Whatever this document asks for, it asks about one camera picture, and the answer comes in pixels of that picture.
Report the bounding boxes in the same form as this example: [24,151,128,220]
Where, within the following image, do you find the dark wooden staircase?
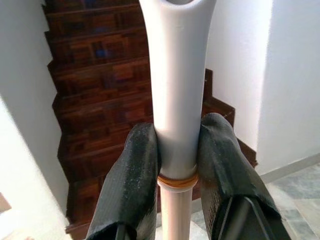
[41,0,260,235]

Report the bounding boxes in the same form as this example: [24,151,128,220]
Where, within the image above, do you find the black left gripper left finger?
[86,122,163,240]

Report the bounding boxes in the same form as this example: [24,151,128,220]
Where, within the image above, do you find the grey skirting board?
[259,153,320,185]

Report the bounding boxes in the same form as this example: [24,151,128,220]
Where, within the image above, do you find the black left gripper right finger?
[198,112,295,240]

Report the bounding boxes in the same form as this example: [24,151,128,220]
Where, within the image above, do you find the broom with grey grip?
[138,0,218,240]

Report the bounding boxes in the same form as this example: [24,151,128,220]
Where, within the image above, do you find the orange rubber band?
[157,173,200,187]

